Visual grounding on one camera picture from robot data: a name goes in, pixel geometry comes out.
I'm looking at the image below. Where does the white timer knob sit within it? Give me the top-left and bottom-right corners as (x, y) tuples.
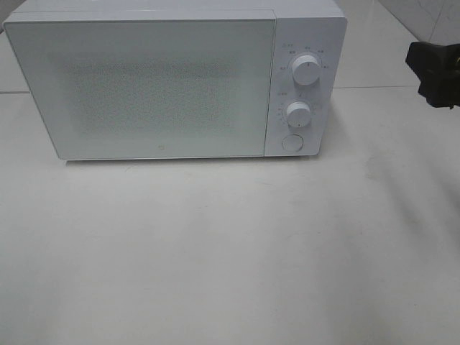
(286, 101), (312, 128)

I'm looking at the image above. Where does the white microwave oven body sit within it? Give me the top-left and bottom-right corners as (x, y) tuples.
(3, 1), (347, 160)

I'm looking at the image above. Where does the upper white power knob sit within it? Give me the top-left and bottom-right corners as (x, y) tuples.
(291, 53), (321, 86)

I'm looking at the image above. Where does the white microwave door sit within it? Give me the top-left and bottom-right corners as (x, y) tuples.
(6, 20), (275, 160)

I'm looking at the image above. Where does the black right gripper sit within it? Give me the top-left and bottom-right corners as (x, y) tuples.
(405, 42), (459, 109)

